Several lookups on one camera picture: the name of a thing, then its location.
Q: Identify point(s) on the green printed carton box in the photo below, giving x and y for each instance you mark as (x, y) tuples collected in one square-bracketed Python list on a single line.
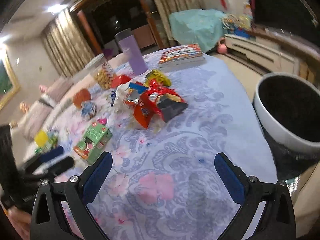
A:
[(93, 142)]

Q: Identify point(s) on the ferris wheel toy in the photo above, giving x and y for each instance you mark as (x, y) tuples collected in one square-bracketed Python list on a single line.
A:
[(229, 22)]

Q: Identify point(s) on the orange fruit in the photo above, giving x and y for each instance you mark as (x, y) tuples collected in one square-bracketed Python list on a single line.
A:
[(80, 97)]

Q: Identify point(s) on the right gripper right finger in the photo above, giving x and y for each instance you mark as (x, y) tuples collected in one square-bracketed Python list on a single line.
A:
[(244, 190)]

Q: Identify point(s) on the purple tumbler cup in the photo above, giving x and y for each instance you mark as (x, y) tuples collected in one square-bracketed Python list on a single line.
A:
[(131, 50)]

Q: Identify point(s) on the white tv cabinet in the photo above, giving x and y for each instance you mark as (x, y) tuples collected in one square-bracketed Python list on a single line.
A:
[(266, 56)]

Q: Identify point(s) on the striped brown curtain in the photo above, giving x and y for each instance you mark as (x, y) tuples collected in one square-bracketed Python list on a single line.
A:
[(65, 45)]

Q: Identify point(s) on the black television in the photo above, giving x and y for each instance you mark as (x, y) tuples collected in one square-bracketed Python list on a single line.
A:
[(294, 16)]

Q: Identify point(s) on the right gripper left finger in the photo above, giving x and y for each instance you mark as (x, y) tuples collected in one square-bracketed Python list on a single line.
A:
[(82, 190)]

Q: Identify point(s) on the floral blue tablecloth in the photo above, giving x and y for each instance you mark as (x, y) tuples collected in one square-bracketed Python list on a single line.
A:
[(163, 184)]

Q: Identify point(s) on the red snack wrapper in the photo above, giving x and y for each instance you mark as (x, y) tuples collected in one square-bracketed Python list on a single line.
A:
[(158, 100)]

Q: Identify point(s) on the beige sofa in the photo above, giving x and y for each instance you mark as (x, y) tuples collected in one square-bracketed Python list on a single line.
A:
[(53, 99)]

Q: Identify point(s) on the blue white wrapper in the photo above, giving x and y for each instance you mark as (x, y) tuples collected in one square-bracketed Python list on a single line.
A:
[(89, 110)]

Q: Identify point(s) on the stack of children's books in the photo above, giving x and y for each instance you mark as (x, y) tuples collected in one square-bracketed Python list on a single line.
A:
[(181, 56)]

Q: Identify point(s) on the yellow snack bag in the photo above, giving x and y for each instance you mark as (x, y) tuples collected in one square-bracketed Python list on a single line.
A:
[(159, 77)]

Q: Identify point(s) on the white round trash bin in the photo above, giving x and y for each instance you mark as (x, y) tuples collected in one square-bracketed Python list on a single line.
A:
[(287, 107)]

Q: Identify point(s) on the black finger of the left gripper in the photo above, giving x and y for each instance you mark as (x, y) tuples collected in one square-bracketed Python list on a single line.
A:
[(56, 169)]

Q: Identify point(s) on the left hand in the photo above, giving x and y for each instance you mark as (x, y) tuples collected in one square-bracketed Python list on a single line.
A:
[(21, 221)]

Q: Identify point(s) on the framed landscape painting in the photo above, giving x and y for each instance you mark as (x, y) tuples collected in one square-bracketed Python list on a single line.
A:
[(9, 82)]

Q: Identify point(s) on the blue plastic wrapper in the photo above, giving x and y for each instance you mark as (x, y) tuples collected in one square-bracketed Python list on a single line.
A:
[(114, 97)]

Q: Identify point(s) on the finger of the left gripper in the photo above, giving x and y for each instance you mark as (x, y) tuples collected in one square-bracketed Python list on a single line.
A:
[(50, 156)]

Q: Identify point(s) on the pink kettlebell toy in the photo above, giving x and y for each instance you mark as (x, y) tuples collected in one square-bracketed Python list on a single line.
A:
[(221, 46)]

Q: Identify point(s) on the teal cloth covered furniture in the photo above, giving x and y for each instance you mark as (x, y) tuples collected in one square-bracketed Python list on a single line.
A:
[(203, 27)]

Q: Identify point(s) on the clear plastic snack jar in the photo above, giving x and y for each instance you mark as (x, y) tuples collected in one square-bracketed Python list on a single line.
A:
[(101, 71)]

